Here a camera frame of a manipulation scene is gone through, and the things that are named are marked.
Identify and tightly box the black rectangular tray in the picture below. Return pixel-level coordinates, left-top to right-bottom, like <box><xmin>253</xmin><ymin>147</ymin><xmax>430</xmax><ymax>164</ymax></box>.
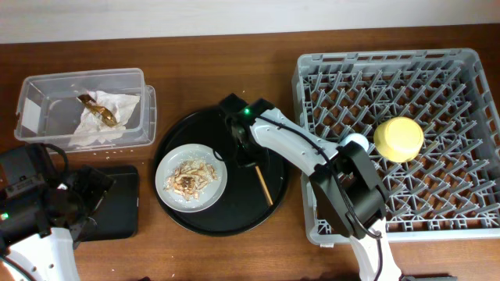
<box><xmin>80</xmin><ymin>165</ymin><xmax>140</xmax><ymax>242</ymax></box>

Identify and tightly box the gold foil wrapper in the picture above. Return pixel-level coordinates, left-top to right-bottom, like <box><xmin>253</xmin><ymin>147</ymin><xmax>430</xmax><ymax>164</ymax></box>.
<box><xmin>77</xmin><ymin>94</ymin><xmax>117</xmax><ymax>127</ymax></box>

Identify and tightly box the grey plate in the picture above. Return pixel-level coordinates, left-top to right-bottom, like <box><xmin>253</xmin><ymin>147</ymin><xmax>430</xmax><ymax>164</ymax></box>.
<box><xmin>155</xmin><ymin>144</ymin><xmax>227</xmax><ymax>212</ymax></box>

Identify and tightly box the white paper napkin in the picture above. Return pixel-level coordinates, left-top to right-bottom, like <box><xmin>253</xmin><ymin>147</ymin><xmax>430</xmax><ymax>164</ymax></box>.
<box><xmin>70</xmin><ymin>91</ymin><xmax>141</xmax><ymax>147</ymax></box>

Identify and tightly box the yellow bowl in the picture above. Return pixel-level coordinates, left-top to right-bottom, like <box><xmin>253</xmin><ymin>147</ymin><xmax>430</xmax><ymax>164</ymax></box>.
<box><xmin>373</xmin><ymin>117</ymin><xmax>424</xmax><ymax>163</ymax></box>

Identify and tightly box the blue cup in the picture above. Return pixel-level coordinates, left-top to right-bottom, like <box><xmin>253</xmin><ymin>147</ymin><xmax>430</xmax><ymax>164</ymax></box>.
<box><xmin>339</xmin><ymin>133</ymin><xmax>370</xmax><ymax>152</ymax></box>

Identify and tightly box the food scraps pile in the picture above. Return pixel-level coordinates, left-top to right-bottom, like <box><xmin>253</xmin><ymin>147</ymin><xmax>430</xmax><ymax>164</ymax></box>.
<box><xmin>163</xmin><ymin>158</ymin><xmax>219</xmax><ymax>201</ymax></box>

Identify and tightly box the grey dishwasher rack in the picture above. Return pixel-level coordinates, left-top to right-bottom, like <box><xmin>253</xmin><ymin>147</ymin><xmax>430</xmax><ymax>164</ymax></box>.
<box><xmin>291</xmin><ymin>48</ymin><xmax>499</xmax><ymax>242</ymax></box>

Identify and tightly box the round black serving tray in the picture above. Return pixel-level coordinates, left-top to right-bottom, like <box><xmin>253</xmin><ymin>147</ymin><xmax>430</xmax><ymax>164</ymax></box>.
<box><xmin>154</xmin><ymin>107</ymin><xmax>290</xmax><ymax>237</ymax></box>

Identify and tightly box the clear plastic waste bin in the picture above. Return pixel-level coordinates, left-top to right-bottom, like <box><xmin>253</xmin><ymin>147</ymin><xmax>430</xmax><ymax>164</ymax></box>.
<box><xmin>14</xmin><ymin>68</ymin><xmax>157</xmax><ymax>153</ymax></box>

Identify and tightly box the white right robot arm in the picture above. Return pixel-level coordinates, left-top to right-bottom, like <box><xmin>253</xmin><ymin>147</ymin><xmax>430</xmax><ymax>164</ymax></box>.
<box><xmin>219</xmin><ymin>94</ymin><xmax>402</xmax><ymax>280</ymax></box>

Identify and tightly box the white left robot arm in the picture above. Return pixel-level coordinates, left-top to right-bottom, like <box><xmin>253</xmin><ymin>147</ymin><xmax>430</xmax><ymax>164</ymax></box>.
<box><xmin>1</xmin><ymin>143</ymin><xmax>115</xmax><ymax>280</ymax></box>

